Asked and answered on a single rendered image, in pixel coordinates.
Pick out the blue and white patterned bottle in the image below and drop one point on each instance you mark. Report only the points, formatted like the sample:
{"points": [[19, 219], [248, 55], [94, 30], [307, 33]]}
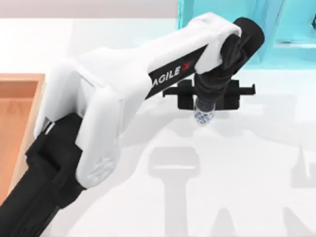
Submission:
{"points": [[204, 118]]}

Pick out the salmon-coloured shallow box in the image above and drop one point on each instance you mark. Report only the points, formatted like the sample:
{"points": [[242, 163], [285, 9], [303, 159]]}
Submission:
{"points": [[14, 111]]}

